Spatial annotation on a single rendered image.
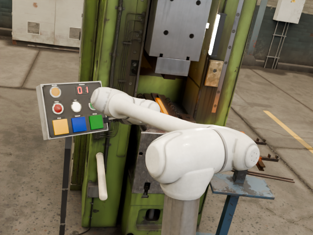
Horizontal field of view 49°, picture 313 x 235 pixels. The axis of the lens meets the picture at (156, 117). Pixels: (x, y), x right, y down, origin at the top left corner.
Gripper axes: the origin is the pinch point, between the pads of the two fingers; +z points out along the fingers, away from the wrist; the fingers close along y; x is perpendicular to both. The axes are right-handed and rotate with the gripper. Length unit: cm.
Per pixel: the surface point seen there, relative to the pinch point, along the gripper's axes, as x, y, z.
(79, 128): -2.4, -10.3, 12.5
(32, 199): -51, -9, 126
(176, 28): 44, 42, -15
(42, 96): 16.4, -27.1, 13.5
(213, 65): 25, 76, -7
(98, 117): 2.2, 1.3, 12.5
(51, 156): -23, 27, 176
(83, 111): 6.7, -6.4, 13.2
